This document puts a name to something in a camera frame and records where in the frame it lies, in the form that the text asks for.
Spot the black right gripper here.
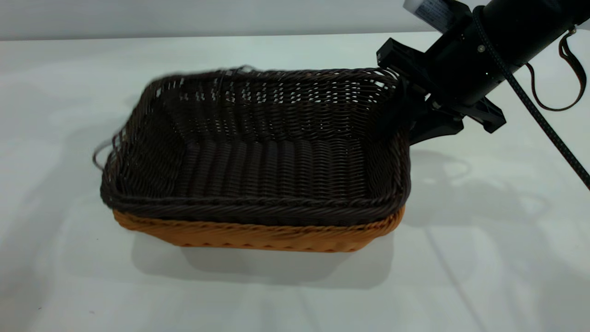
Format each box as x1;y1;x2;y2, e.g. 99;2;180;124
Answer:
377;14;507;146

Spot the dark brown wicker basket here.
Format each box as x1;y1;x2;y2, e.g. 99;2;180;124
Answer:
92;66;412;227

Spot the light brown wicker basket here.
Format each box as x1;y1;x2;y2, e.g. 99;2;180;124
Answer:
113;205;406;253

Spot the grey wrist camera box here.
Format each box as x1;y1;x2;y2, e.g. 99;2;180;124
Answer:
403;0;472;34

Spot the black braided cable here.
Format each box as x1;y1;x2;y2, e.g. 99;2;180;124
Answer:
472;6;590;190

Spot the thin brown cable loop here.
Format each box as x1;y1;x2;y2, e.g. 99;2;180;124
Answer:
525;27;588;112

